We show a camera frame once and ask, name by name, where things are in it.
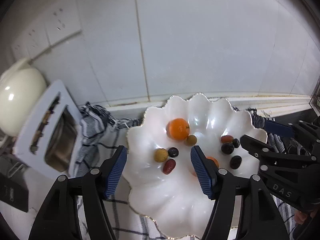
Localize person hand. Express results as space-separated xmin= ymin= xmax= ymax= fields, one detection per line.
xmin=294 ymin=210 xmax=317 ymax=225

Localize orange mandarin with stem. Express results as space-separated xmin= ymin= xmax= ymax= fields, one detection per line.
xmin=167 ymin=118 xmax=190 ymax=141

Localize orange mandarin in bowl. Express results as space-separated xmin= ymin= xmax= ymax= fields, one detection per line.
xmin=191 ymin=156 xmax=220 ymax=178

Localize dark plum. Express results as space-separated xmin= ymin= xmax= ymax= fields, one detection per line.
xmin=229 ymin=155 xmax=242 ymax=170

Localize red date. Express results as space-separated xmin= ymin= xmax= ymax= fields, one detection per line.
xmin=163 ymin=159 xmax=176 ymax=175

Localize yellow-green grape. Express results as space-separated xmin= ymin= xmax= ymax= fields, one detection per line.
xmin=153 ymin=148 xmax=169 ymax=163

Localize reddish grape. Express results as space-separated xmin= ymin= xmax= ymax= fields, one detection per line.
xmin=220 ymin=135 xmax=234 ymax=144

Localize white slotted rack panel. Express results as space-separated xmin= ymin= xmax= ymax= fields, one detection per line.
xmin=12 ymin=80 xmax=82 ymax=179

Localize steel container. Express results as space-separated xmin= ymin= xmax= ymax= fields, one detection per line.
xmin=44 ymin=108 xmax=78 ymax=172

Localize checked white kitchen cloth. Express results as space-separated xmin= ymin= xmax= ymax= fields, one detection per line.
xmin=76 ymin=103 xmax=306 ymax=239

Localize yellow longan fruit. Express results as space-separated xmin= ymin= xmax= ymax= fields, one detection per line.
xmin=185 ymin=134 xmax=197 ymax=146

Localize wall power sockets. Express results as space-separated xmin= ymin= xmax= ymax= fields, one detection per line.
xmin=11 ymin=0 xmax=81 ymax=60

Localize cream ceramic pot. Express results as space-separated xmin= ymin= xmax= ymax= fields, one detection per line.
xmin=1 ymin=58 xmax=47 ymax=137

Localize white scalloped ceramic bowl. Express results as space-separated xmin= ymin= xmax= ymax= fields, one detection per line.
xmin=123 ymin=93 xmax=267 ymax=239

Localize black knife block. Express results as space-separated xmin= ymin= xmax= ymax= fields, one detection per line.
xmin=0 ymin=174 xmax=29 ymax=212

